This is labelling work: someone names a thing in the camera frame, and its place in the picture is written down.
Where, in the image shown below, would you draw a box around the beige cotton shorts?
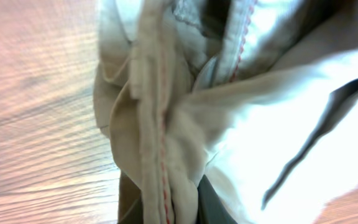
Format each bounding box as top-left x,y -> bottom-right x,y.
93,0 -> 358,224

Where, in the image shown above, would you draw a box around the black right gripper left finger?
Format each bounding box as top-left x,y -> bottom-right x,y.
117,197 -> 144,224

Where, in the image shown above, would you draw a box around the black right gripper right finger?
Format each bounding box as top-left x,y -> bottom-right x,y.
196,175 -> 237,224

